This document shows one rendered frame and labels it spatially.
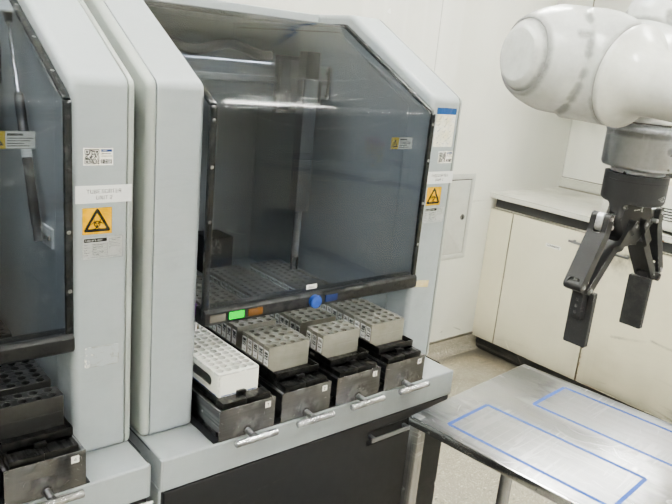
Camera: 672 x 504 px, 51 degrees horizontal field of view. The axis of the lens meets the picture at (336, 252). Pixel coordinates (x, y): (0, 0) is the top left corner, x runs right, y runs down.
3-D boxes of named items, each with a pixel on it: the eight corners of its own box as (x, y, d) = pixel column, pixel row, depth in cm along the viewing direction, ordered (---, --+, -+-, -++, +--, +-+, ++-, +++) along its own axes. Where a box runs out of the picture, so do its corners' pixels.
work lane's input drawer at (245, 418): (90, 328, 191) (90, 297, 188) (138, 320, 199) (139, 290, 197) (228, 454, 137) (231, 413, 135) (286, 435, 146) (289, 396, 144)
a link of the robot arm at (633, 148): (702, 129, 83) (691, 178, 85) (631, 119, 90) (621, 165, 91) (666, 128, 78) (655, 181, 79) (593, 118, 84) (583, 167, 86)
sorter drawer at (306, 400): (143, 319, 200) (144, 289, 198) (187, 311, 209) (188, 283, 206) (291, 433, 147) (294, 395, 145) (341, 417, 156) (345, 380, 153)
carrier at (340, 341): (352, 347, 172) (355, 325, 171) (358, 350, 171) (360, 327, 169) (315, 356, 165) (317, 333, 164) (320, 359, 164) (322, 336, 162)
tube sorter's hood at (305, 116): (104, 259, 177) (104, -6, 160) (296, 238, 215) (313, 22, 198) (204, 328, 139) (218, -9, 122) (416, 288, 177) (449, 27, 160)
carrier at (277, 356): (303, 359, 163) (305, 336, 161) (308, 363, 161) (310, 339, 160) (261, 370, 156) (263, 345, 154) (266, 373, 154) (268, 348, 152)
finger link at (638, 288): (628, 273, 94) (631, 272, 95) (618, 321, 96) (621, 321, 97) (650, 280, 92) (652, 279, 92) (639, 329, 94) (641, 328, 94)
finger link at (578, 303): (592, 279, 84) (578, 282, 82) (584, 318, 85) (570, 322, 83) (580, 275, 85) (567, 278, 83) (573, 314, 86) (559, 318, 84)
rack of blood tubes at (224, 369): (153, 350, 164) (154, 326, 163) (192, 342, 171) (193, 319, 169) (217, 403, 143) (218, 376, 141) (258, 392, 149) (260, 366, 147)
